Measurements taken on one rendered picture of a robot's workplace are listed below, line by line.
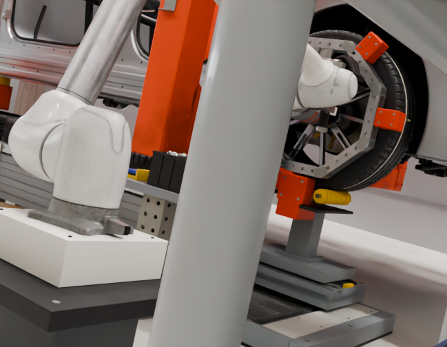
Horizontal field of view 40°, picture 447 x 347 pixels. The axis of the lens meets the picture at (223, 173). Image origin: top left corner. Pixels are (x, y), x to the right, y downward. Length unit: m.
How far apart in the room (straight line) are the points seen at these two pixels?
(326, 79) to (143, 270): 0.77
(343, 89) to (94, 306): 0.97
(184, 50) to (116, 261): 1.28
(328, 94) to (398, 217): 4.69
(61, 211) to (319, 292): 1.33
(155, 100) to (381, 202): 4.32
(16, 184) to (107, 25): 1.70
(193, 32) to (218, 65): 2.34
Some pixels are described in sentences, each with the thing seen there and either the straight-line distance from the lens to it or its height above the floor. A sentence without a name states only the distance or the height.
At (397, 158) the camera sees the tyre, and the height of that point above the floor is 0.72.
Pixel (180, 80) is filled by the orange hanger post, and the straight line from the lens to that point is 2.49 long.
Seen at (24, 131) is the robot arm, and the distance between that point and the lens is 1.59.
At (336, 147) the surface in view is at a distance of 2.74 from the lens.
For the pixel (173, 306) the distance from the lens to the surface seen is 0.18.
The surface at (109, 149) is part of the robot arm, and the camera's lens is 1.39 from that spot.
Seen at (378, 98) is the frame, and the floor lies 0.92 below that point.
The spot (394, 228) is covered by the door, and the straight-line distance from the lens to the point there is 6.47.
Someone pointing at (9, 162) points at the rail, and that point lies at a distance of 3.29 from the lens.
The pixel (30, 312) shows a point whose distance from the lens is 1.21.
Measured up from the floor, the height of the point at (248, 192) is 0.65.
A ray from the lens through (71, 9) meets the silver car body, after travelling 4.70.
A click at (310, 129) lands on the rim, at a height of 0.76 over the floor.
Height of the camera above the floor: 0.67
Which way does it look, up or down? 4 degrees down
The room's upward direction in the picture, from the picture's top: 12 degrees clockwise
